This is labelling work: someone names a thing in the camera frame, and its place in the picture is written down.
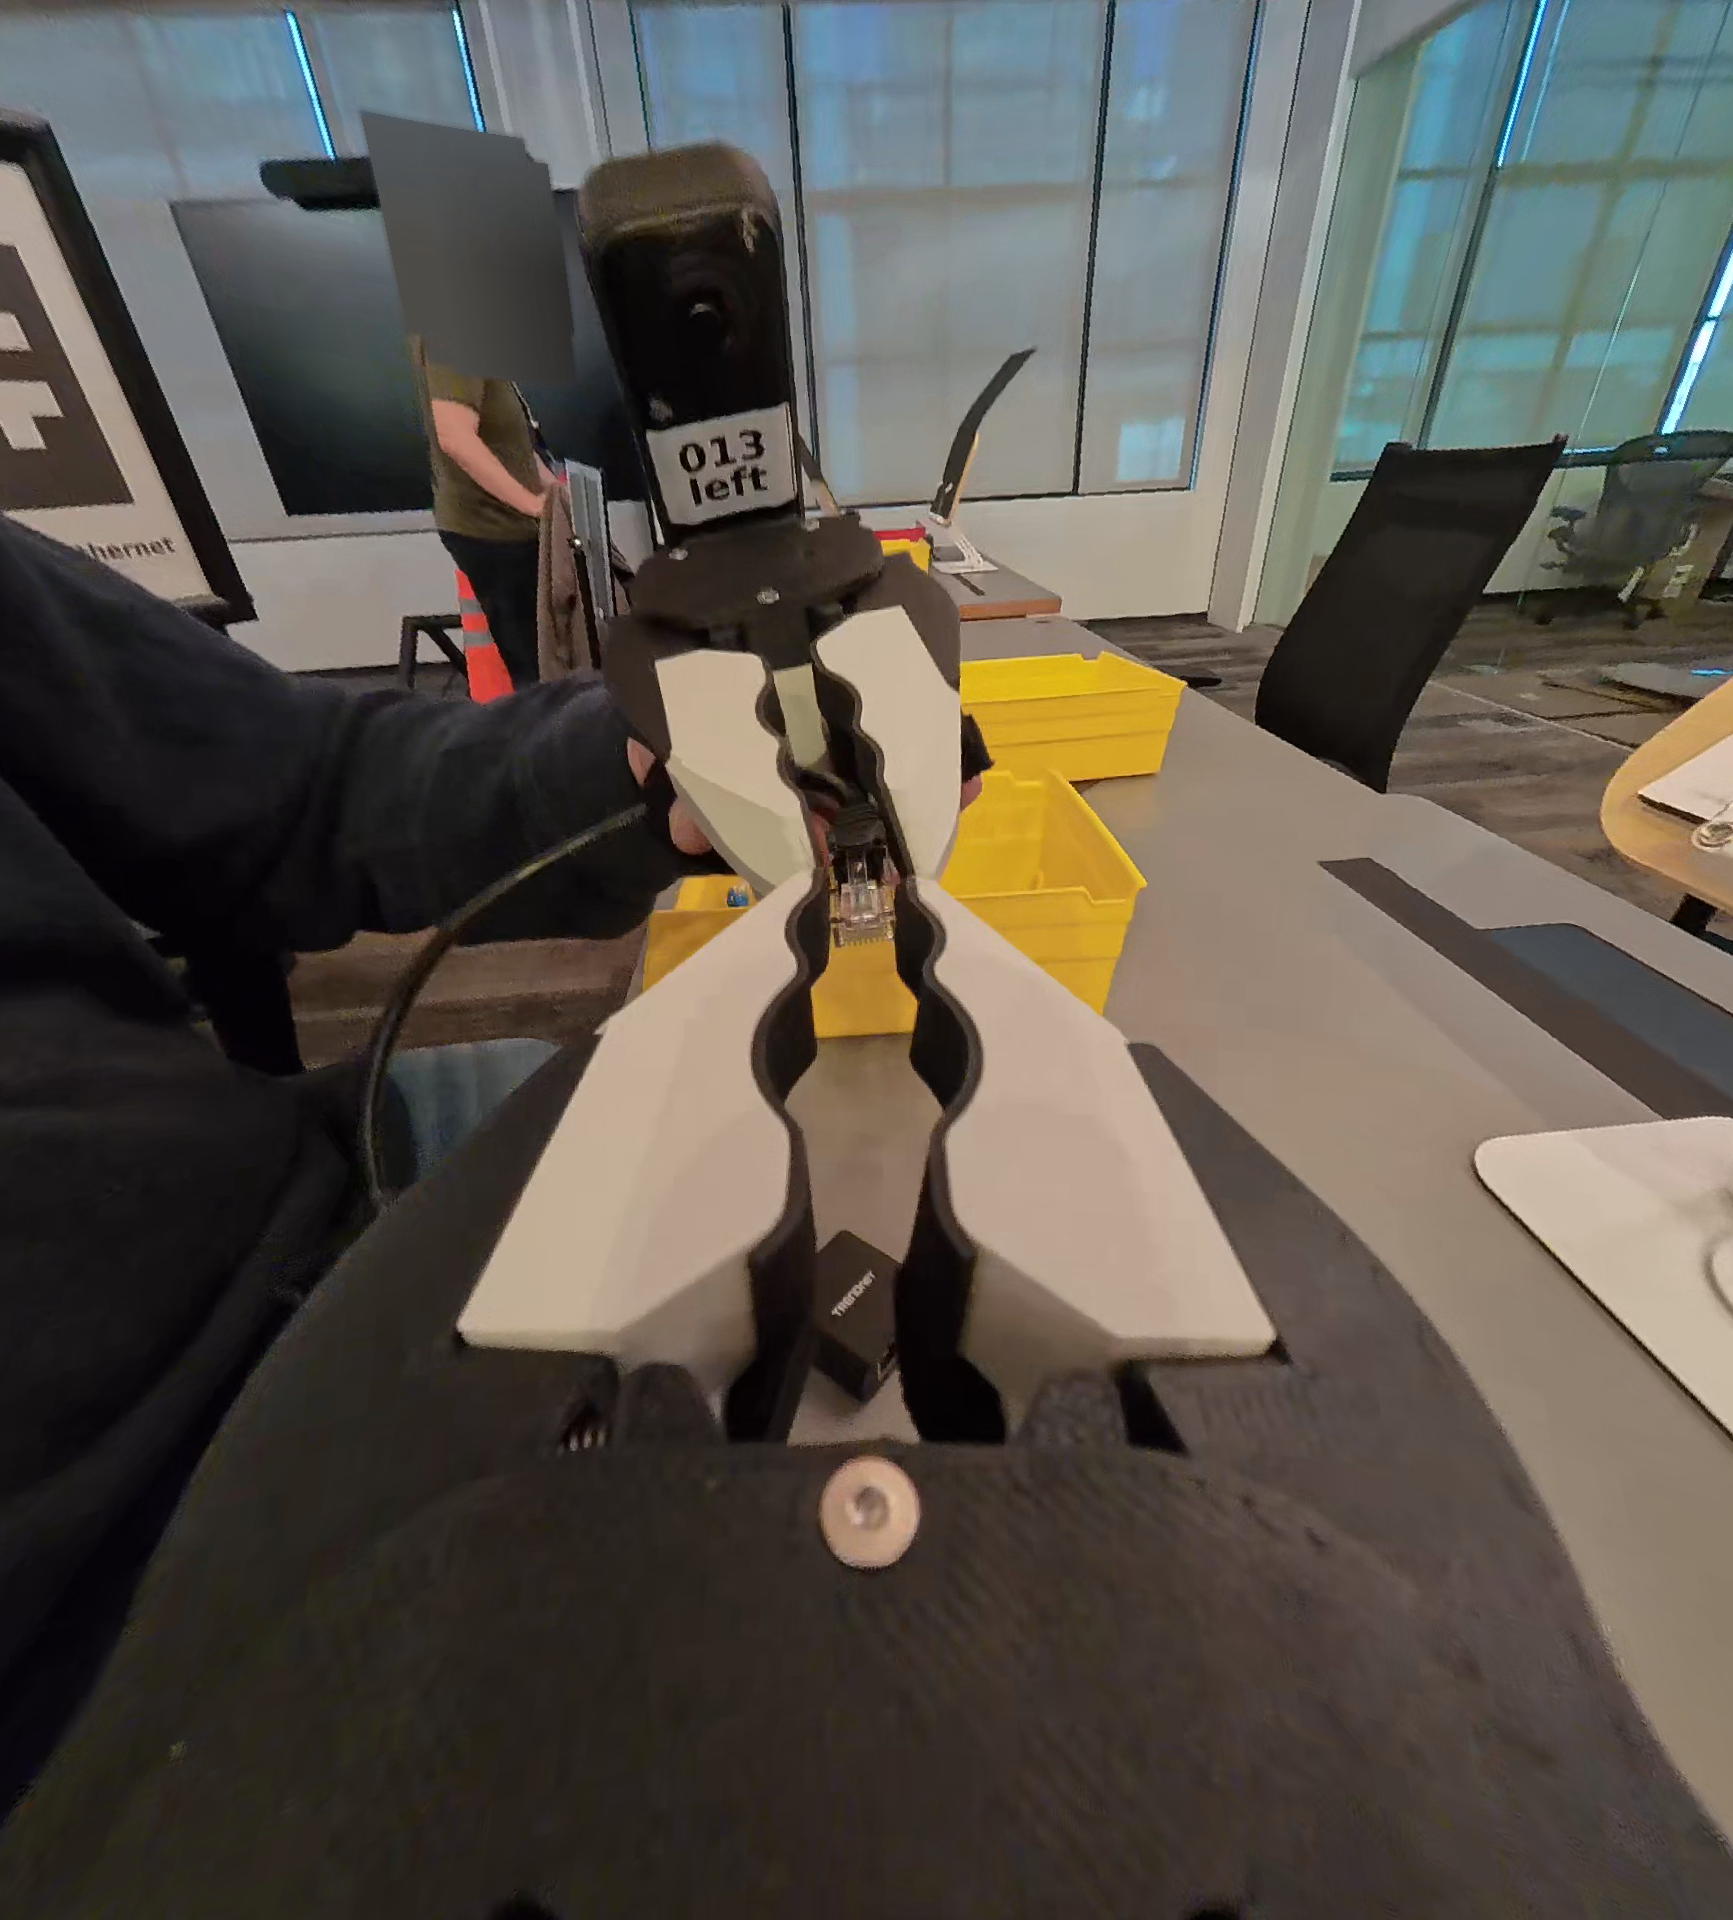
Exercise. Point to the yellow plastic bin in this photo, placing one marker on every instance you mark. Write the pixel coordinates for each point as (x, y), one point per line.
(1047, 887)
(1062, 718)

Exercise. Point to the grey mesh office chair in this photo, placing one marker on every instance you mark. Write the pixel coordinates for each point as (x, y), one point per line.
(1648, 510)

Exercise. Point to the person's dark sweater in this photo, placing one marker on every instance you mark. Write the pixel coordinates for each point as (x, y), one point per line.
(84, 1276)

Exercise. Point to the orange traffic cone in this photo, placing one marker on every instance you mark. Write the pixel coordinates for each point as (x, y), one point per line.
(482, 646)

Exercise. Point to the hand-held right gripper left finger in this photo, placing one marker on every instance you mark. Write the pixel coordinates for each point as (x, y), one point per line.
(625, 1186)

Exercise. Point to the person's left hand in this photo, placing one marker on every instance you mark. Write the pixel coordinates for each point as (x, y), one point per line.
(675, 825)

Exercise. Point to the instruction board on white stand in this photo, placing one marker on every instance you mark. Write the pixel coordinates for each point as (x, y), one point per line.
(1631, 1230)

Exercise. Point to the black ethernet splitter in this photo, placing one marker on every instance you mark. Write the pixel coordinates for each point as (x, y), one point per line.
(852, 1306)

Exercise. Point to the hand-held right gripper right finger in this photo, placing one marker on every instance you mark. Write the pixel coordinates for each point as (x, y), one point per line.
(1093, 1200)

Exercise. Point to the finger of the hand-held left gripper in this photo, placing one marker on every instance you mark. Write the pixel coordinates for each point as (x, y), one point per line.
(724, 750)
(910, 718)

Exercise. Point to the person's left forearm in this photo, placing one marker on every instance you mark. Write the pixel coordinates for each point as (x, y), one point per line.
(358, 794)

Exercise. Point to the person's blue jeans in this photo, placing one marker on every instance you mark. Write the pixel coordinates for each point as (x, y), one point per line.
(460, 1096)

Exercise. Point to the black office chair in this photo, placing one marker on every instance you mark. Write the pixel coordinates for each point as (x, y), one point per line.
(1394, 599)

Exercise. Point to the black tape strip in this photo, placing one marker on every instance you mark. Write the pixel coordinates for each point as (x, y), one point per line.
(1480, 961)

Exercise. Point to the black wall screen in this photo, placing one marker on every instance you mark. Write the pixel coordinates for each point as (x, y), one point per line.
(298, 360)

